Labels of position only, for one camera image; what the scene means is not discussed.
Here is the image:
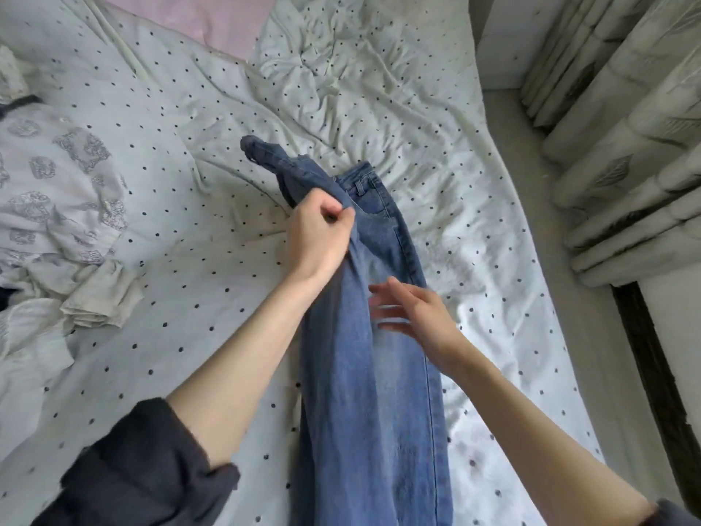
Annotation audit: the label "blue jeans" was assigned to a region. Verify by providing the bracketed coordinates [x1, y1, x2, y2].
[241, 134, 453, 526]

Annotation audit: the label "person's left hand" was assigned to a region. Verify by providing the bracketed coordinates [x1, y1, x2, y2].
[285, 188, 357, 291]

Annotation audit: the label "person's black left sleeve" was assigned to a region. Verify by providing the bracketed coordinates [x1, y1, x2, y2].
[31, 397, 242, 526]

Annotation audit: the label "person's right hand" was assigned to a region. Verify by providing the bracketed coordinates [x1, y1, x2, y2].
[368, 275, 467, 373]

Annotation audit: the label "person's left forearm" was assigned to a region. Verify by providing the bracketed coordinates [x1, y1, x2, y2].
[167, 273, 330, 467]

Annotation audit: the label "white dotted bed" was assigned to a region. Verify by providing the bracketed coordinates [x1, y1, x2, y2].
[0, 0, 604, 526]

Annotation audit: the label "striped beige curtain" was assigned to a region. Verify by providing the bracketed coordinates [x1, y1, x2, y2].
[520, 0, 701, 289]

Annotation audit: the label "cream patterned pyjama top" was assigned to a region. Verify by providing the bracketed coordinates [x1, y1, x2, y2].
[0, 43, 133, 297]

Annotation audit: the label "person's black sleeve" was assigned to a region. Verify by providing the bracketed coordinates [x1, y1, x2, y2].
[31, 397, 242, 526]
[640, 498, 701, 526]

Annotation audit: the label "person's black right sleeve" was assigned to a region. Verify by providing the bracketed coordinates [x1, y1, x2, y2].
[640, 498, 701, 526]

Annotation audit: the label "white bedside cabinet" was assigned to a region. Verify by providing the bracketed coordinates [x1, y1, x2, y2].
[473, 0, 571, 91]

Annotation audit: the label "person's right forearm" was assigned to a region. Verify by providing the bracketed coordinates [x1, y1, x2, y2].
[443, 345, 656, 526]

